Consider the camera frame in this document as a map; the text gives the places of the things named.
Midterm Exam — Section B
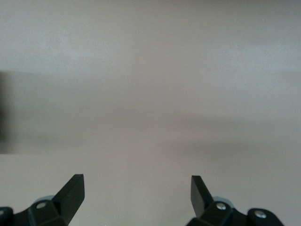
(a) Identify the black plastic box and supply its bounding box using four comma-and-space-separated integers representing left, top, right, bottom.
0, 70, 14, 143

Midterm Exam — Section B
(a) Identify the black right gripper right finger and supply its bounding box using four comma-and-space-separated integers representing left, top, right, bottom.
186, 175, 248, 226

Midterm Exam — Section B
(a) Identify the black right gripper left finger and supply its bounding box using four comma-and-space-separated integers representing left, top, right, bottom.
13, 174, 85, 226

